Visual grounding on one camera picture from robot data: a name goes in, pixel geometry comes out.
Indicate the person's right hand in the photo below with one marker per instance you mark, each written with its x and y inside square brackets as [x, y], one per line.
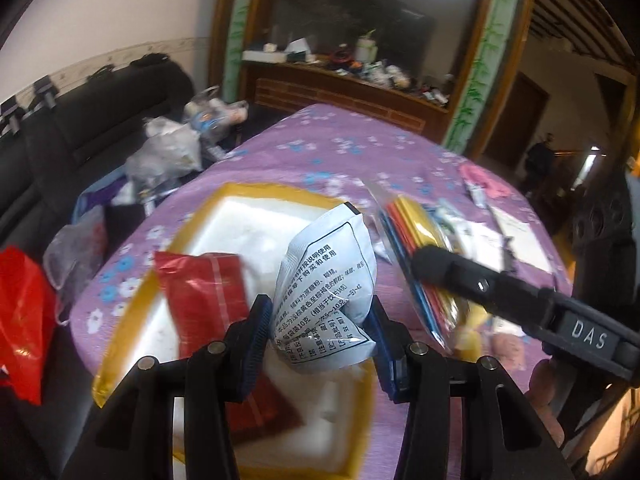
[545, 385]

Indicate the white foam box yellow tape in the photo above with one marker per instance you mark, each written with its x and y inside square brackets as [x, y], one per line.
[250, 220]

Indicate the purple floral tablecloth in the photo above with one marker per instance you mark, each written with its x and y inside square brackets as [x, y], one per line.
[350, 150]

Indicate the pink soft item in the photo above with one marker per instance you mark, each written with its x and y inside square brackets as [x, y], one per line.
[480, 177]

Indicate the pink plush item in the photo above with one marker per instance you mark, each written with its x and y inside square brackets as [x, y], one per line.
[510, 350]

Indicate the purple blue bag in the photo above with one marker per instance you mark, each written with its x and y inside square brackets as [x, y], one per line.
[92, 197]

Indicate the clear empty plastic bag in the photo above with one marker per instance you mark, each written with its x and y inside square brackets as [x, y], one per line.
[75, 250]

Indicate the small grey packet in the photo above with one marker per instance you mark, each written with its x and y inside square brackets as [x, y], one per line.
[476, 195]

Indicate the white filled plastic bag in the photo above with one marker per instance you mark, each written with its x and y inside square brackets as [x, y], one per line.
[165, 155]

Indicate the white jar green lid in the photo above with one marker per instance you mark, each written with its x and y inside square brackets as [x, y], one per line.
[365, 47]

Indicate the clear plastic bag with bottles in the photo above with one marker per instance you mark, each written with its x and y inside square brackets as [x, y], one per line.
[210, 115]

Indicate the red foil packet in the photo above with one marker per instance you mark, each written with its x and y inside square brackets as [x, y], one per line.
[200, 290]

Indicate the wooden glass-front cabinet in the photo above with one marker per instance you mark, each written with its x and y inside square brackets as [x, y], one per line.
[350, 95]

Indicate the white paper sheet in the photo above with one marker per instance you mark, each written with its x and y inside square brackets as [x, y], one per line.
[525, 240]

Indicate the black sofa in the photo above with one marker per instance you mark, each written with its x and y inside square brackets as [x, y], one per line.
[100, 110]

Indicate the clear bag of coloured packets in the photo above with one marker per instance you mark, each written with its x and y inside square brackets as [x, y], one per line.
[420, 225]

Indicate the wooden door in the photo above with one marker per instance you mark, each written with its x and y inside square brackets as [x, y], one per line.
[515, 120]

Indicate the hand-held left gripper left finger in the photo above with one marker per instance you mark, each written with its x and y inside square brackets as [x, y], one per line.
[256, 332]

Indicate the white printed sachet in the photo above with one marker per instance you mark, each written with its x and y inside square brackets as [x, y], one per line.
[325, 280]

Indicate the tissue box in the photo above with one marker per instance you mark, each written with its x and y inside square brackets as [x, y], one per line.
[298, 47]

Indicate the red plastic bag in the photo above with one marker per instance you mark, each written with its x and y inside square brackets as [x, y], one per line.
[25, 310]

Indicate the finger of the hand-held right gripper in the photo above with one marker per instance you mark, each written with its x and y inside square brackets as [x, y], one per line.
[465, 280]

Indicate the pile of small shelf items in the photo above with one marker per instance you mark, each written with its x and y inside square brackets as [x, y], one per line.
[390, 72]

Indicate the flat white box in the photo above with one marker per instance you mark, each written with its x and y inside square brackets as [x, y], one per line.
[262, 55]

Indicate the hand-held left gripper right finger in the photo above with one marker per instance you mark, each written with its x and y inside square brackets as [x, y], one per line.
[385, 355]

